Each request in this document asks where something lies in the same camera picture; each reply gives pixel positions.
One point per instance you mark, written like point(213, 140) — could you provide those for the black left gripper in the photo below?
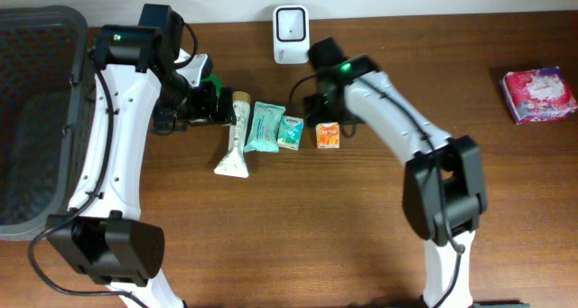
point(205, 111)

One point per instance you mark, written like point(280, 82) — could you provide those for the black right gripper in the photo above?
point(313, 107)

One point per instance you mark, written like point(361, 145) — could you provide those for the small green tissue packet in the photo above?
point(290, 133)

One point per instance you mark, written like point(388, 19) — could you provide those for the mint green wipes pack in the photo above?
point(264, 129)

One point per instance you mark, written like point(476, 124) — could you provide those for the white cream tube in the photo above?
point(233, 163)

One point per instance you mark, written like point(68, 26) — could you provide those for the green lid jar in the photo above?
point(214, 81)

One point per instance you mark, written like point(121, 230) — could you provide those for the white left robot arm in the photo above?
point(146, 83)

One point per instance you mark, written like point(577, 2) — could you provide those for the orange tissue packet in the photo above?
point(327, 135)

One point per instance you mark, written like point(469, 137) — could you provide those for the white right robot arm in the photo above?
point(444, 192)

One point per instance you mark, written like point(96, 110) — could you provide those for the red purple tissue pack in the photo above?
point(539, 95)

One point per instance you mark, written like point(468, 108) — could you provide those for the dark grey plastic basket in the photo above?
point(47, 107)

